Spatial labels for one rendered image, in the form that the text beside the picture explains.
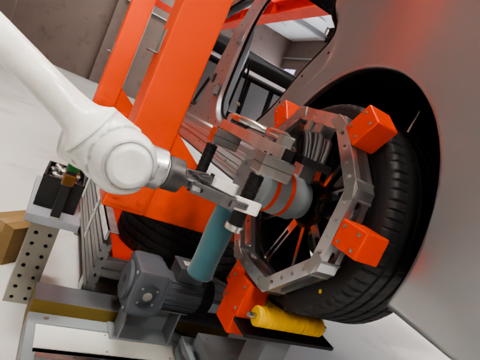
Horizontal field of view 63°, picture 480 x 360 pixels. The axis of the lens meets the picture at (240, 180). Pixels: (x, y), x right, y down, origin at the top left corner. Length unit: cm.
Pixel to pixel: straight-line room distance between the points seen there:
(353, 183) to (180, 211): 79
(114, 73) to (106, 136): 275
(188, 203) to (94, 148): 98
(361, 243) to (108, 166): 57
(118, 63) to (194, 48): 193
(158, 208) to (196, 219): 16
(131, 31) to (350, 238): 274
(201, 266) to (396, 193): 63
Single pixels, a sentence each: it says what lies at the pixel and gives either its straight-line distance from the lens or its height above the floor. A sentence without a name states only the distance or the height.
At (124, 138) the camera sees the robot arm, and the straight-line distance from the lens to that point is 59.
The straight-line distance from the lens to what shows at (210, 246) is 125.
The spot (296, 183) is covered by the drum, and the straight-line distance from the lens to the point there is 113.
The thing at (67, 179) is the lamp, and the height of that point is 59.
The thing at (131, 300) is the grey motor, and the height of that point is 29.
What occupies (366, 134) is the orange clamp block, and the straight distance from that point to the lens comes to 102.
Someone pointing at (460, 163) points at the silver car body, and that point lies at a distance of 97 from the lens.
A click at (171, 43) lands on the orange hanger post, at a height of 114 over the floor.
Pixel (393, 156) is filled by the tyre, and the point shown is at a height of 107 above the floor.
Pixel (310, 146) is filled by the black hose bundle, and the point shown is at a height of 101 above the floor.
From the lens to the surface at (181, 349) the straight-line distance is 159.
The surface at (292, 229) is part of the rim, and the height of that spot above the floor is 75.
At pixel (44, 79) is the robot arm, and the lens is 66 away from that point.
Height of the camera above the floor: 98
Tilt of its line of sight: 7 degrees down
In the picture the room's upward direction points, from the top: 24 degrees clockwise
